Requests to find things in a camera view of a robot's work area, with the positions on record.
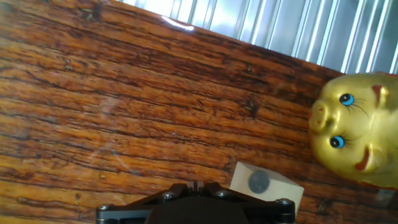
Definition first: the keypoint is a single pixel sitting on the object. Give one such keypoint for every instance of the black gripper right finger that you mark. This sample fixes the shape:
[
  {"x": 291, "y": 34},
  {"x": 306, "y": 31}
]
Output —
[{"x": 264, "y": 208}]

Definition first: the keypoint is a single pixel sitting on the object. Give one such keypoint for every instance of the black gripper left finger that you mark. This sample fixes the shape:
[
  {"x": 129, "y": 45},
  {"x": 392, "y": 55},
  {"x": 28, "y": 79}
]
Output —
[{"x": 133, "y": 208}]

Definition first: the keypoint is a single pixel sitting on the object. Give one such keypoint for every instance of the silver coin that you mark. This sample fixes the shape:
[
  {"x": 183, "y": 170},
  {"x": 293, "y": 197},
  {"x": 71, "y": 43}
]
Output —
[{"x": 258, "y": 181}]

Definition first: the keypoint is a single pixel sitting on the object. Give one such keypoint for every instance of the golden piggy bank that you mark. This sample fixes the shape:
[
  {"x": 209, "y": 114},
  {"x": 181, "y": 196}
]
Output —
[{"x": 357, "y": 124}]

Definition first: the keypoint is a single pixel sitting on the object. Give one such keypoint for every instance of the light wooden cube block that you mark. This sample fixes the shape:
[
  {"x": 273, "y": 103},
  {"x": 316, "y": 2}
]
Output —
[{"x": 283, "y": 189}]

